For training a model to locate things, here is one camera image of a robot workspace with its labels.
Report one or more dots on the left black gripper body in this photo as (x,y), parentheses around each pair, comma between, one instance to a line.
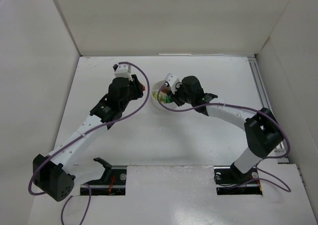
(136,86)

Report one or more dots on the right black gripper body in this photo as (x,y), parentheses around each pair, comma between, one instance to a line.
(175,97)

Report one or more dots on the red pink lego figure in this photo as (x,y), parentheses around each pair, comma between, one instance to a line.
(143,87)

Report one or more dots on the green lego plate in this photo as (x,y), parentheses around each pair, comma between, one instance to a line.
(168,100)

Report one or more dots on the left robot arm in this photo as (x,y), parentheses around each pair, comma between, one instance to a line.
(55,173)

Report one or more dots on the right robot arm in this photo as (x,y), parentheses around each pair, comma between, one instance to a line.
(261,131)

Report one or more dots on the white round divided container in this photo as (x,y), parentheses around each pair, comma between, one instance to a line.
(157,103)

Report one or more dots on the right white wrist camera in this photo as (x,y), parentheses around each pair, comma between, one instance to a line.
(172,81)

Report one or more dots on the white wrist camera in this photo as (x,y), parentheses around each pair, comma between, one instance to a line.
(172,81)
(123,70)

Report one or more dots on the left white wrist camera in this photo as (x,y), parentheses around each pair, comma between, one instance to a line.
(123,70)

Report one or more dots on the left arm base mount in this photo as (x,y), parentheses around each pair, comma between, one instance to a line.
(111,181)

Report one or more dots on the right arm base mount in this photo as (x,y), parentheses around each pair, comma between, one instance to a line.
(230,181)

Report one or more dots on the aluminium rail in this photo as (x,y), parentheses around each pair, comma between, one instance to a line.
(281,151)

